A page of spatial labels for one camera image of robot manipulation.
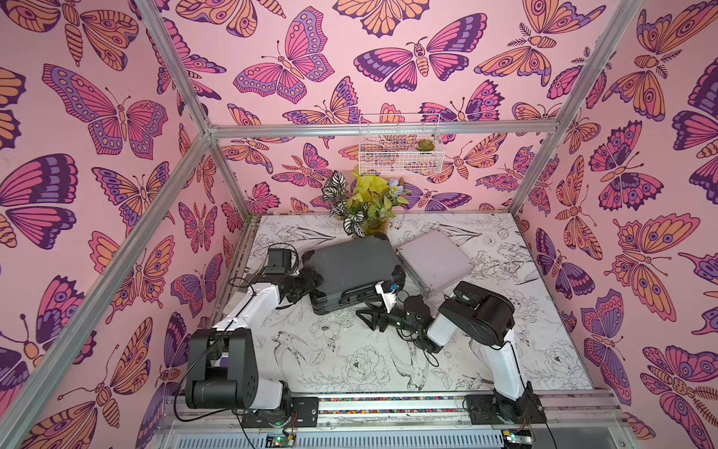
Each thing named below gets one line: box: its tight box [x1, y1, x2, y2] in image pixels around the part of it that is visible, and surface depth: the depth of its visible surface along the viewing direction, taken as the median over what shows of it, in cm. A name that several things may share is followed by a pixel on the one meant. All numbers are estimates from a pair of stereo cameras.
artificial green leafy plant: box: [321, 168, 410, 238], surface depth 97 cm
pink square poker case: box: [396, 229, 474, 298], surface depth 103 cm
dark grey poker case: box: [301, 233, 406, 316], surface depth 93 cm
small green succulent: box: [415, 138, 436, 152], surface depth 94 cm
